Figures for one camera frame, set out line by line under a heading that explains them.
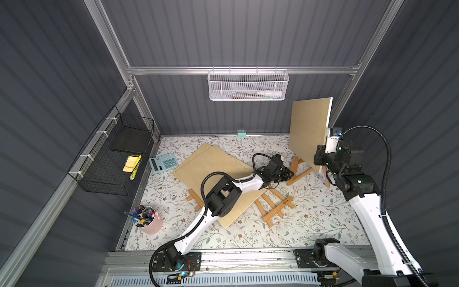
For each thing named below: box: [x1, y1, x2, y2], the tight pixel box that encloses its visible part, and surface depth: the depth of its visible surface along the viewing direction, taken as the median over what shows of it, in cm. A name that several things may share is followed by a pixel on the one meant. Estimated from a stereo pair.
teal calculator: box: [148, 152, 179, 173], surface depth 107 cm
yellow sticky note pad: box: [122, 155, 140, 173], surface depth 77 cm
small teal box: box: [237, 129, 247, 138], surface depth 122 cm
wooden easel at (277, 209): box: [255, 188, 296, 228], surface depth 88 cm
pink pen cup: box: [124, 204, 164, 235], surface depth 75 cm
